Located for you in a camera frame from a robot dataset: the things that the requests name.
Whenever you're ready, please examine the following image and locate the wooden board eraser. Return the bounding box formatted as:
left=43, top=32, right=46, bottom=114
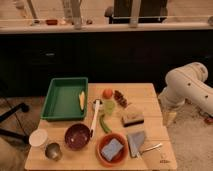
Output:
left=122, top=107, right=144, bottom=127

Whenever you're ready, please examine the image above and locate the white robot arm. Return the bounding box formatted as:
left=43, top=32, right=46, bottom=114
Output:
left=158, top=62, right=213, bottom=126

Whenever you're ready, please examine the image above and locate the translucent green plastic cup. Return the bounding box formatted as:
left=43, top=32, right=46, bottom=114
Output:
left=104, top=100, right=115, bottom=115

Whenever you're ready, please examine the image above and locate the metal cup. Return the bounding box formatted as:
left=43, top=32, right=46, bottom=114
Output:
left=45, top=142, right=62, bottom=161

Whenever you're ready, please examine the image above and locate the white plastic cup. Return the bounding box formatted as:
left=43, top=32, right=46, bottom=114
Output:
left=29, top=129, right=48, bottom=148

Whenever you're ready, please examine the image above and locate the metal spoon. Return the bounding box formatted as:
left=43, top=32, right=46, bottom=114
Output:
left=136, top=143, right=163, bottom=157

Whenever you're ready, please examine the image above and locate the grey folded cloth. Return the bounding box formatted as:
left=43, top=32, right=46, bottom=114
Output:
left=126, top=131, right=145, bottom=158

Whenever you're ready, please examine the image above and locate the brown pine cone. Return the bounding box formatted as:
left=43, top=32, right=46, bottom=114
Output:
left=114, top=90, right=127, bottom=108

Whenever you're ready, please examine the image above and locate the orange clay bowl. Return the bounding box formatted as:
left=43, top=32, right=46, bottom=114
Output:
left=96, top=133, right=128, bottom=167

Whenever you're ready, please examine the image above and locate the blue sponge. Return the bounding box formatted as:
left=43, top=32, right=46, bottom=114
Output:
left=101, top=138, right=123, bottom=161

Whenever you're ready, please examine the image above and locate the green pepper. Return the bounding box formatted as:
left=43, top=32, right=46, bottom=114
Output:
left=99, top=115, right=112, bottom=133

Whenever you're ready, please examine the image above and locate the orange fruit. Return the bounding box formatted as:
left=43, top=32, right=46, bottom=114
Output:
left=102, top=89, right=113, bottom=99

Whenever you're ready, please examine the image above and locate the yellow corn cob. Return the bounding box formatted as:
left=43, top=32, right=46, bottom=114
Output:
left=79, top=91, right=85, bottom=110

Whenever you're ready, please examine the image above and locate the dark purple bowl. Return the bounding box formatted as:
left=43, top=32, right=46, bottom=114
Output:
left=64, top=123, right=90, bottom=151

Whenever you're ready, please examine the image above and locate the green plastic tray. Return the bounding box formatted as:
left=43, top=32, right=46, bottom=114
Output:
left=41, top=77, right=88, bottom=121

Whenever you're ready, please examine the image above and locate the black office chair base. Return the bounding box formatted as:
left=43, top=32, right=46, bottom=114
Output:
left=0, top=79, right=30, bottom=145

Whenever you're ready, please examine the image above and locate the white handled brush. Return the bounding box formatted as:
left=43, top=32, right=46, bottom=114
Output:
left=90, top=99, right=100, bottom=138

